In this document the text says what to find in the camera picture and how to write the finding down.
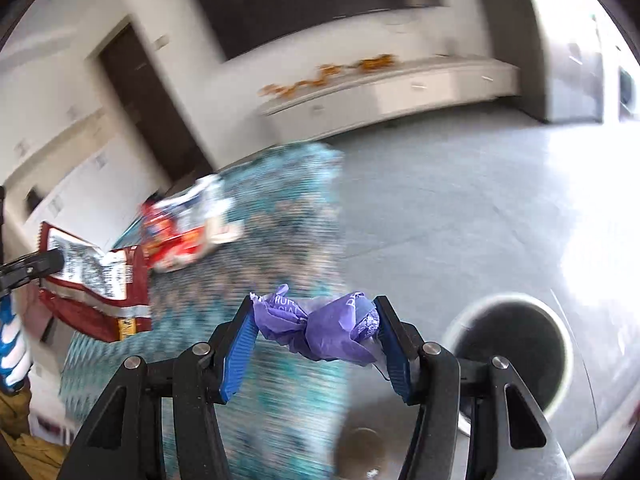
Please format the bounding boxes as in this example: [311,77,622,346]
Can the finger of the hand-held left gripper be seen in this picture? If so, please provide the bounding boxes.
[0,249,66,297]

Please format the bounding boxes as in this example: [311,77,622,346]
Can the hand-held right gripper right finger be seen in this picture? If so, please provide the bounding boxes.
[372,295,576,480]

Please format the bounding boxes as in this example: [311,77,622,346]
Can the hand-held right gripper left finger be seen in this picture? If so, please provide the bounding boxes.
[56,296,261,480]

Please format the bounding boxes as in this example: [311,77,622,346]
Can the red silver snack bag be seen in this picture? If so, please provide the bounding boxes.
[37,221,153,343]

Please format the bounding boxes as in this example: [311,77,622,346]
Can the purple wrapper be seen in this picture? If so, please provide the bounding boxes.
[249,284,388,376]

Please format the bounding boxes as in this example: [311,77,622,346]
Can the round white trash bin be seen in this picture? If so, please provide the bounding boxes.
[442,291,576,438]

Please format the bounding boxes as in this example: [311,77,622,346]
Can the blue white striped cloth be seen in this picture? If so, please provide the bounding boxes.
[0,296,30,393]

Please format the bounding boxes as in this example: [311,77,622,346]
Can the white panelled wardrobe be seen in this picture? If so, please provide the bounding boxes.
[0,110,166,261]

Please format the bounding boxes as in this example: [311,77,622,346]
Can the teal zigzag knitted rug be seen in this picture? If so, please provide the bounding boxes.
[60,141,351,480]

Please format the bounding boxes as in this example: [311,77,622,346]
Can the red white snack wrapper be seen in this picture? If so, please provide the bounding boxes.
[140,200,213,274]

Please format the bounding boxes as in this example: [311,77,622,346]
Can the person's tan trousers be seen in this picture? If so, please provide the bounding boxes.
[0,380,71,480]

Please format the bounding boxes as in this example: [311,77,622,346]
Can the dark brown door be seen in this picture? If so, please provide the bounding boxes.
[97,22,216,183]

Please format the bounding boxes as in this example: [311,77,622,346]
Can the white television cabinet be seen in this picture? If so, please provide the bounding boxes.
[257,55,521,143]

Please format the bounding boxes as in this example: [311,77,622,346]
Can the grey glass door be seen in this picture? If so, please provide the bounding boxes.
[545,10,640,126]

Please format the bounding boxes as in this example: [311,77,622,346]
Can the black wall television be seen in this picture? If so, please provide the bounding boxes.
[182,0,446,63]

